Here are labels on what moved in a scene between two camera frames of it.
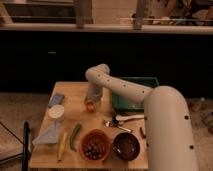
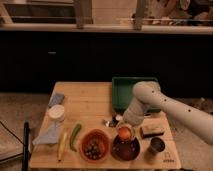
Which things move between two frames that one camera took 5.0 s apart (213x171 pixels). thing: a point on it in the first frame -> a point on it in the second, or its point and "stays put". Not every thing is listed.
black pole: x=25 y=158 stays put
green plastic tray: x=121 y=102 stays put
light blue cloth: x=49 y=133 stays put
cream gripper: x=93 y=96 -> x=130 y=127
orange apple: x=90 y=107 -> x=124 y=133
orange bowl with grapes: x=94 y=145 stays put
